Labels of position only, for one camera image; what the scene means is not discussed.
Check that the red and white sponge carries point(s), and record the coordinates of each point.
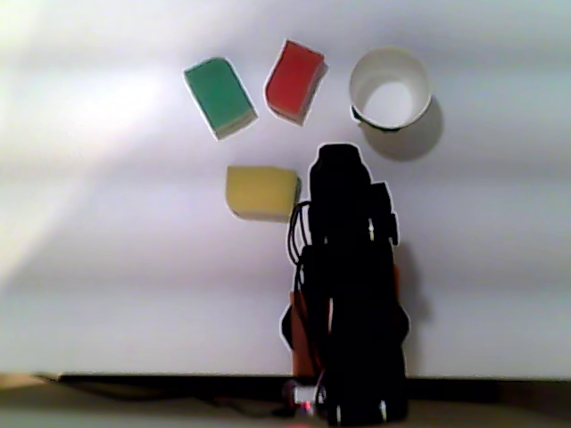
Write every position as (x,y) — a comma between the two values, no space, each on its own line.
(292,80)

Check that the yellow and white sponge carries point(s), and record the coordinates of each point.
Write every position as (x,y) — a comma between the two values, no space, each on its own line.
(259,191)

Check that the white paper cup green band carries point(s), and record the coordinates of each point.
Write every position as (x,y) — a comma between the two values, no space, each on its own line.
(390,89)

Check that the green and white sponge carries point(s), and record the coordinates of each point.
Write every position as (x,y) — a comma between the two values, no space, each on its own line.
(218,96)

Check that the orange table clamp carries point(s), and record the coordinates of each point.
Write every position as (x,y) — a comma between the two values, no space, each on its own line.
(299,339)

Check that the white controller board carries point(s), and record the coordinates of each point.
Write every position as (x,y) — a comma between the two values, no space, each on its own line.
(305,394)

